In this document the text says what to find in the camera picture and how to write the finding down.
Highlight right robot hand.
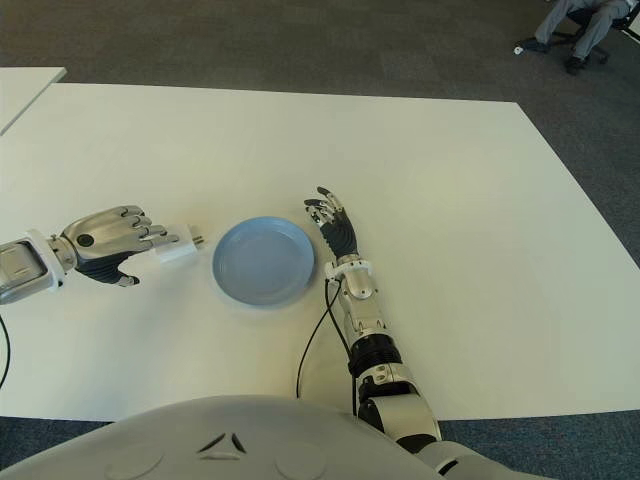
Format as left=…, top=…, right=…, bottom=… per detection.
left=303, top=186, right=360, bottom=264

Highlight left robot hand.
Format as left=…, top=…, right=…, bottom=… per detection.
left=55, top=204, right=182, bottom=289

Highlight white cube charger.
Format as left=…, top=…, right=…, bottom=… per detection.
left=149, top=224, right=207, bottom=266

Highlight blue round plate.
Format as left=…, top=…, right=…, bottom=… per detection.
left=211, top=215, right=317, bottom=311

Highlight white side table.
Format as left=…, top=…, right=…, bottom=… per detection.
left=0, top=66, right=67, bottom=136

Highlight grey robot torso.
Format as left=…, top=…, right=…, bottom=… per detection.
left=0, top=394, right=521, bottom=480

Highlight black office chair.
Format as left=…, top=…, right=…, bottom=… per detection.
left=549, top=0, right=640, bottom=64

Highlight seated person grey trousers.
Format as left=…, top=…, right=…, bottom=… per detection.
left=533, top=0, right=632, bottom=76

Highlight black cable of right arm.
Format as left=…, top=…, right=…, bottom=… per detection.
left=294, top=282, right=359, bottom=416

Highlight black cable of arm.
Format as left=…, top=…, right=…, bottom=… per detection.
left=0, top=314, right=12, bottom=391
left=294, top=282, right=359, bottom=416

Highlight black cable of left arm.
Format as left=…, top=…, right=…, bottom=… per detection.
left=0, top=314, right=12, bottom=391

